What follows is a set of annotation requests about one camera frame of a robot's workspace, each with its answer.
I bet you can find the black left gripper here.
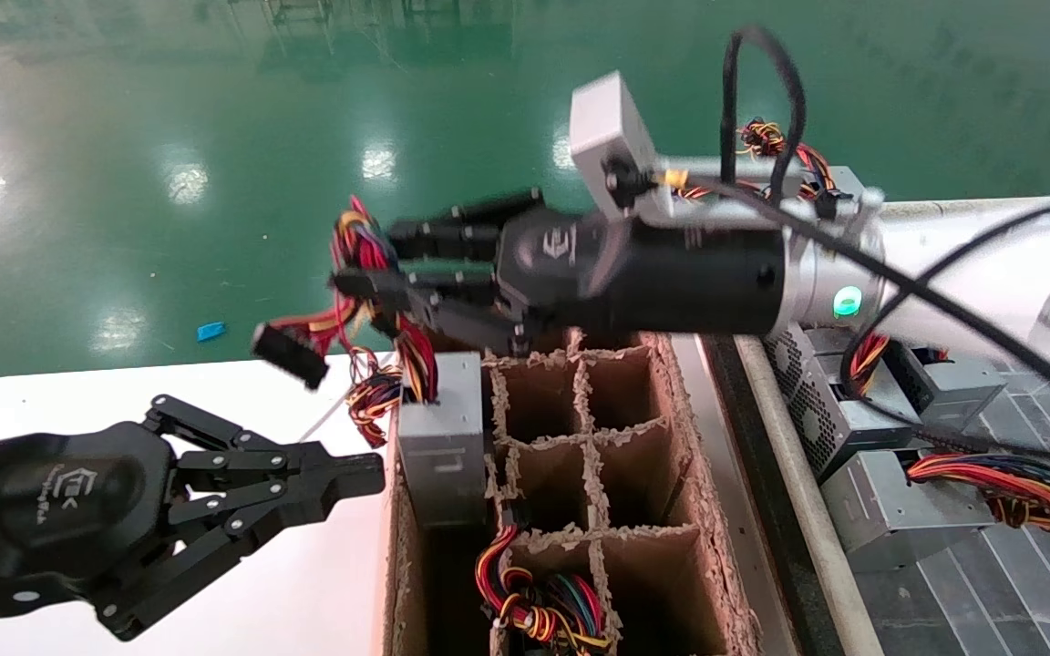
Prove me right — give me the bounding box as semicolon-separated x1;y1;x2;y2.
0;395;386;639

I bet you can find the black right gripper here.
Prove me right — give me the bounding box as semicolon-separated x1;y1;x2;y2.
329;187;646;356

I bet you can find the brown cardboard box with dividers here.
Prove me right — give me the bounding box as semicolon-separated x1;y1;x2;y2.
384;328;763;656

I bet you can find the long white conveyor pipe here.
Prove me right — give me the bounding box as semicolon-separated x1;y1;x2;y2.
735;333;859;656

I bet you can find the clear plastic ridged tray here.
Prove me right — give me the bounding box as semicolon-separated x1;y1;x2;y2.
853;364;1050;656

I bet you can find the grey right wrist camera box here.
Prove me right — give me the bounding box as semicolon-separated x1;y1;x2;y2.
569;71;664;221

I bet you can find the black camera cable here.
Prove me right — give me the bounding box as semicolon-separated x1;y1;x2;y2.
671;26;1050;461

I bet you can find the white horizontal rail pipe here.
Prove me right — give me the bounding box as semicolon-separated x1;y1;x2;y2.
880;196;1050;220

